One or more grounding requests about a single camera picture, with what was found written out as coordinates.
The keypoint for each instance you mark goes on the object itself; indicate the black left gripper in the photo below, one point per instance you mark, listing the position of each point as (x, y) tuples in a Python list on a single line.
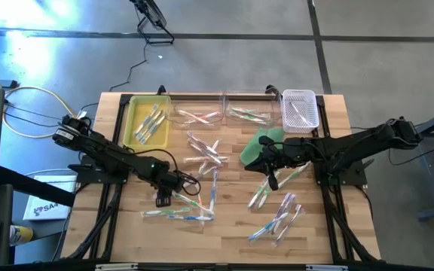
[(166, 180)]

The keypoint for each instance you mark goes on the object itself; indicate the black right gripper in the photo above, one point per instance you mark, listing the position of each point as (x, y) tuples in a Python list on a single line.
[(281, 156)]

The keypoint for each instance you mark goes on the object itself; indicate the blue toothbrush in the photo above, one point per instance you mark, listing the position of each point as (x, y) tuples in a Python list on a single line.
[(268, 226), (154, 129), (147, 118), (213, 190), (190, 218), (151, 124)]

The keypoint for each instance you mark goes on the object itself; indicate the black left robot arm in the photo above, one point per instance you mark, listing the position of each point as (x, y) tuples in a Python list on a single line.
[(107, 154)]

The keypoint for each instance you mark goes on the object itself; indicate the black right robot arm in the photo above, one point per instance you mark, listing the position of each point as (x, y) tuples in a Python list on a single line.
[(352, 145)]

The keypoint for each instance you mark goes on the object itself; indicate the green cloth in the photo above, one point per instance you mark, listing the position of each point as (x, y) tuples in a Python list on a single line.
[(254, 145)]

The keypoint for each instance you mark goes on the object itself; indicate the clear plastic bin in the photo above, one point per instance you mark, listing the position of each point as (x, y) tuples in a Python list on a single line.
[(251, 124), (202, 126)]

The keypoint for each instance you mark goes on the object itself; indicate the wrapped orange yellow toothbrush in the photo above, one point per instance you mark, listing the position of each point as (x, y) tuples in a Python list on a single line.
[(205, 159)]

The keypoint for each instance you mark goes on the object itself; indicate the yellow plastic bin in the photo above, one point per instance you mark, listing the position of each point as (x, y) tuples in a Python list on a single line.
[(130, 113)]

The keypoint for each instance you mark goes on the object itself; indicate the black table clamp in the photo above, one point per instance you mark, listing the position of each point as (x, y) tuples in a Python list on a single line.
[(160, 89), (271, 90)]

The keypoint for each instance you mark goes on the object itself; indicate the white perforated basket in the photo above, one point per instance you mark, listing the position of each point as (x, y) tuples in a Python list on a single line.
[(311, 105)]

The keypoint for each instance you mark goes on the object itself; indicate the white label strip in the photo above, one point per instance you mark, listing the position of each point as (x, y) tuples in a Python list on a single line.
[(326, 268), (117, 267)]

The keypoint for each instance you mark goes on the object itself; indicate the white printed box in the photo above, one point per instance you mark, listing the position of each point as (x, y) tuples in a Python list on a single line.
[(47, 203)]

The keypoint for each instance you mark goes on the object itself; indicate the black side table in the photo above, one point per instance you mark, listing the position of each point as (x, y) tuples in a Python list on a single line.
[(32, 186)]

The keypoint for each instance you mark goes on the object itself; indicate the yellow white can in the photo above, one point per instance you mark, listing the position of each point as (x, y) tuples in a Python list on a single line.
[(21, 235)]

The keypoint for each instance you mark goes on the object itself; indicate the black floor fan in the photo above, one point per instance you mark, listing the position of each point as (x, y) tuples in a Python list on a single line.
[(153, 15)]

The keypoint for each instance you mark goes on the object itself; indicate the grey metal table frame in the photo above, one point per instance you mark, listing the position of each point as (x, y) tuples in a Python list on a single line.
[(428, 177)]

